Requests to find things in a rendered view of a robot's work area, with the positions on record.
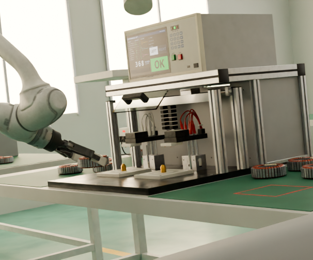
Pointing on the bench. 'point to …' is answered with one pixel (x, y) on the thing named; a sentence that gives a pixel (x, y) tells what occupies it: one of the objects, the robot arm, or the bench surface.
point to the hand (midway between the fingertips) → (92, 160)
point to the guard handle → (135, 97)
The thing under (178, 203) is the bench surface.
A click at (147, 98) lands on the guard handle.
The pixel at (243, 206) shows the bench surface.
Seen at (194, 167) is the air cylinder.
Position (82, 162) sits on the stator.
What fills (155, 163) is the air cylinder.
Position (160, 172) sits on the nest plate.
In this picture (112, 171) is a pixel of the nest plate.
